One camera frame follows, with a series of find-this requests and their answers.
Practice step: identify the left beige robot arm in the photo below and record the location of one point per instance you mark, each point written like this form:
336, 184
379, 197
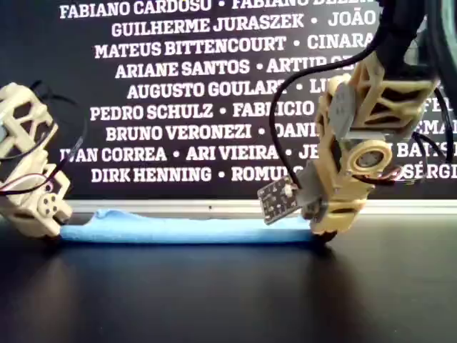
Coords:
18, 214

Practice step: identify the right beige robot arm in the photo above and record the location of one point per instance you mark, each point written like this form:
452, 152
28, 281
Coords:
392, 96

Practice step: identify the black banner with white names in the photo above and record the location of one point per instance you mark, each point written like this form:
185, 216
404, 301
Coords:
160, 46

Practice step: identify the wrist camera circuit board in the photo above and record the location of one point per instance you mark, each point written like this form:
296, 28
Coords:
278, 200

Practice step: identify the aluminium table frame rail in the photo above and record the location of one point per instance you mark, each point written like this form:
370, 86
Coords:
178, 207

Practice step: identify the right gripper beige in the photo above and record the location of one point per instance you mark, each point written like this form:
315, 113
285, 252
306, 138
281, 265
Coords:
339, 214

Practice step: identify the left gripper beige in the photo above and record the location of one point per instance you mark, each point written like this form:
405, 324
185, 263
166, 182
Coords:
46, 228

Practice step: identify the light blue microfibre cloth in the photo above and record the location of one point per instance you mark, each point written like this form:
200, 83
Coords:
178, 232

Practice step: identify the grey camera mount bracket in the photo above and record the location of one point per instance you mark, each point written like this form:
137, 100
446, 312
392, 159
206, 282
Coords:
308, 193

